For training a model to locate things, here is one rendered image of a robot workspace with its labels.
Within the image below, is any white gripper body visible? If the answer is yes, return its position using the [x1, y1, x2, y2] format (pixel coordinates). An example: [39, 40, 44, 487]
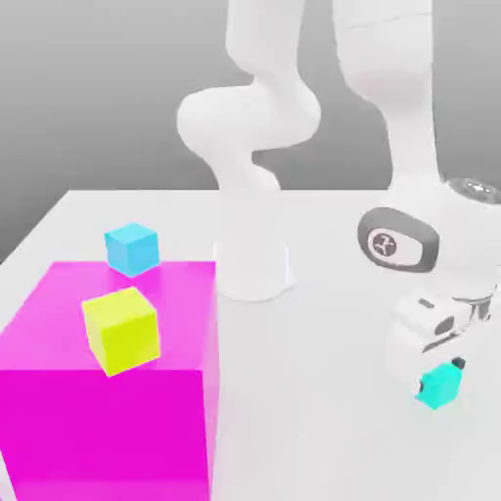
[385, 321, 470, 393]

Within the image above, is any small turquoise cube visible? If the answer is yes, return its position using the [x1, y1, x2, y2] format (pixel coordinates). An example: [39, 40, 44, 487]
[415, 361, 464, 411]

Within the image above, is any small yellow cube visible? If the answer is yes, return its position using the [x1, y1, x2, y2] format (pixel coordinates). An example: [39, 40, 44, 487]
[81, 286, 162, 379]

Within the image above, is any small blue cube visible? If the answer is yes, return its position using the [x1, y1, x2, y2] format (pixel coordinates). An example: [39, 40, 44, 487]
[104, 222, 161, 280]

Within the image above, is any large magenta box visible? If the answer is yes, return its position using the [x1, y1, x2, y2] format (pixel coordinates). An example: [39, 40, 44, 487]
[0, 260, 219, 501]

